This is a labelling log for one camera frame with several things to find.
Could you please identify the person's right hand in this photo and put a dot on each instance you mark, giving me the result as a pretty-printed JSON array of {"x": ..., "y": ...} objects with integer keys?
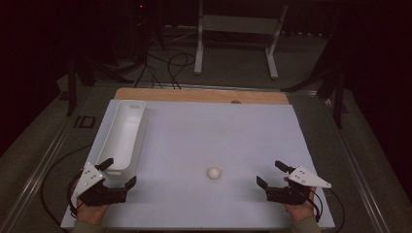
[{"x": 301, "y": 212}]

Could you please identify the black stand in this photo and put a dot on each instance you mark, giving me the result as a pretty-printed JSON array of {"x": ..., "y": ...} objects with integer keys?
[
  {"x": 72, "y": 93},
  {"x": 338, "y": 97}
]

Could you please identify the white table mat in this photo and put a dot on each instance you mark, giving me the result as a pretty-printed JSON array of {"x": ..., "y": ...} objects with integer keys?
[{"x": 226, "y": 136}]

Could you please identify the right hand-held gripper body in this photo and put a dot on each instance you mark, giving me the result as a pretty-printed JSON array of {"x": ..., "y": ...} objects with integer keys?
[{"x": 288, "y": 195}]

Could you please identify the white ball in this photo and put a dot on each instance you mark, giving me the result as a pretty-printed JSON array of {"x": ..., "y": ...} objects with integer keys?
[{"x": 214, "y": 173}]

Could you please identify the metal floor rail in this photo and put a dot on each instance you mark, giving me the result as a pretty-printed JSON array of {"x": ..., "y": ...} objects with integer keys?
[
  {"x": 39, "y": 174},
  {"x": 359, "y": 174}
]

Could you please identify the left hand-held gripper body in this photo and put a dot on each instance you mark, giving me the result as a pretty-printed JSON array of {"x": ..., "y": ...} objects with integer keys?
[{"x": 89, "y": 176}]

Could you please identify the white metal stand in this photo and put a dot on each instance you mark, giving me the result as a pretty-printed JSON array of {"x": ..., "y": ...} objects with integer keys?
[{"x": 239, "y": 24}]

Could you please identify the white plastic bin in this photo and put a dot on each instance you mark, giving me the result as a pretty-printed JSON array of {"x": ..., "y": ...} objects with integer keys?
[{"x": 124, "y": 136}]

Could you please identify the person's left hand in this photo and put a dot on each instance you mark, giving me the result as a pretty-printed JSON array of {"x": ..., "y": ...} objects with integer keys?
[{"x": 90, "y": 213}]

